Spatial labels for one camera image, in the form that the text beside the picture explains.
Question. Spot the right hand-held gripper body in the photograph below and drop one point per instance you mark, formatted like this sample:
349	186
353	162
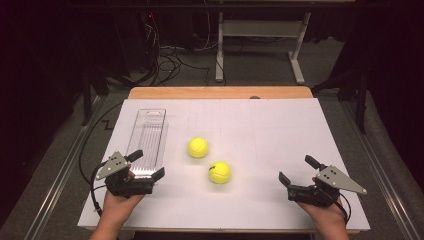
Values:
320	195

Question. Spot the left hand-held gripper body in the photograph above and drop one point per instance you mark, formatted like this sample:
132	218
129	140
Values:
128	188

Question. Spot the clear plastic tray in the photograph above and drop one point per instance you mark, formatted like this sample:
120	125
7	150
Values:
148	140

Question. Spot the yellow tennis ball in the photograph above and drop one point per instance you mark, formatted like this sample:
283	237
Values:
198	147
220	172

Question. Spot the person's right hand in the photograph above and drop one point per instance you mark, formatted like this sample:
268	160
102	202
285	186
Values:
321	216

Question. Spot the person's left hand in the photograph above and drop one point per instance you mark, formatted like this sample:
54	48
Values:
118	208

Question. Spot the white board sheet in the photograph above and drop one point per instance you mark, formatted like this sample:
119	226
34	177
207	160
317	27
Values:
266	140

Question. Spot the dark metal stand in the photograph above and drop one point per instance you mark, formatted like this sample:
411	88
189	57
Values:
87	100
360	100

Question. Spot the black computer tower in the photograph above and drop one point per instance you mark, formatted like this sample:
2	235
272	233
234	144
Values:
136	40

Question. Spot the aluminium floor rail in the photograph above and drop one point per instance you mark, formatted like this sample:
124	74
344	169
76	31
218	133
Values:
383	180
61	180

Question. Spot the white metal frame desk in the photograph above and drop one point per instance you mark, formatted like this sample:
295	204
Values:
263	28

